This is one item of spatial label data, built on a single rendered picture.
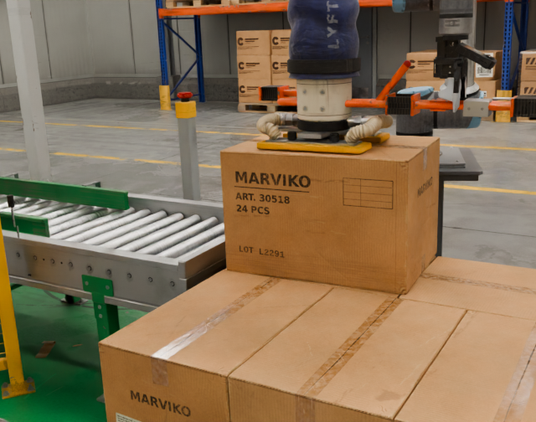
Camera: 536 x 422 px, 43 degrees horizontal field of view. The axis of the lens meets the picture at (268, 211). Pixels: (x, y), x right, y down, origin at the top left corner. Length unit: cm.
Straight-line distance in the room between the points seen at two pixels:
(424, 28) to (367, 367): 943
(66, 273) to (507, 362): 154
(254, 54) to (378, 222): 871
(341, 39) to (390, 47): 897
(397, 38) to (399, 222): 910
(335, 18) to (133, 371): 113
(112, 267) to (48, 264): 31
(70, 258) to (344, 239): 100
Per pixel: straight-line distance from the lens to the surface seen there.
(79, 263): 249
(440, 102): 203
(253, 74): 1061
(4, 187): 360
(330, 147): 202
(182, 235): 267
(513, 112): 200
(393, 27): 1101
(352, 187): 199
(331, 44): 205
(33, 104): 544
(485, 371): 166
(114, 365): 184
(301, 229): 208
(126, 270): 234
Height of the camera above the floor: 132
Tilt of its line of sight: 15 degrees down
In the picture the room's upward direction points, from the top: 2 degrees counter-clockwise
